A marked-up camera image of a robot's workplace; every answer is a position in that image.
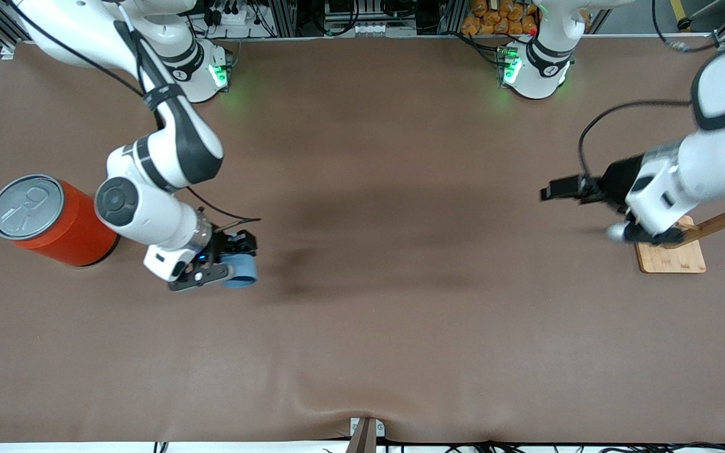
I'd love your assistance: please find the light blue plastic cup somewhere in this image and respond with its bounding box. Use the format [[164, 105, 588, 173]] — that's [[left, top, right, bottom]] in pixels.
[[221, 252, 258, 289]]

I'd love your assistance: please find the wooden cup rack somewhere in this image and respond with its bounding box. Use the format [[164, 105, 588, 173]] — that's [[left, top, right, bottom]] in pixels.
[[635, 194, 725, 274]]

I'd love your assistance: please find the large orange can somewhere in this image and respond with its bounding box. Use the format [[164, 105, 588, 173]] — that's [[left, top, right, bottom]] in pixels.
[[0, 174, 120, 267]]

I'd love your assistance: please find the brown table mat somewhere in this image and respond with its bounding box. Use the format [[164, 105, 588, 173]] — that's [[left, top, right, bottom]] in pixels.
[[0, 36, 725, 444]]

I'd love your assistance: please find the orange packaged snacks pile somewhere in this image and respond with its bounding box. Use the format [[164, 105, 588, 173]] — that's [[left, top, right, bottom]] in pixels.
[[461, 0, 541, 36]]

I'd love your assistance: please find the white power strip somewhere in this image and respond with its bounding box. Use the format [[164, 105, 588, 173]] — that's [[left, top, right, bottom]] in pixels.
[[205, 3, 256, 26]]

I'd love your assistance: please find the black electronics box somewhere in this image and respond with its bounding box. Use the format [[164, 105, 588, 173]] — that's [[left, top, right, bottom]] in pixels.
[[323, 0, 419, 26]]

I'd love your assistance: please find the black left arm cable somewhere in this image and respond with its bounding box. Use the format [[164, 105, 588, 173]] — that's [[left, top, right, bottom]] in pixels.
[[578, 0, 719, 180]]

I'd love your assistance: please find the aluminium frame post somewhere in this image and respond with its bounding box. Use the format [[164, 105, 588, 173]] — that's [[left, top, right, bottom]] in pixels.
[[271, 0, 298, 37], [441, 0, 468, 35]]

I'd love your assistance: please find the small metal bracket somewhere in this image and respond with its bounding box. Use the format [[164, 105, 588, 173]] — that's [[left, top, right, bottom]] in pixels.
[[349, 417, 386, 438]]

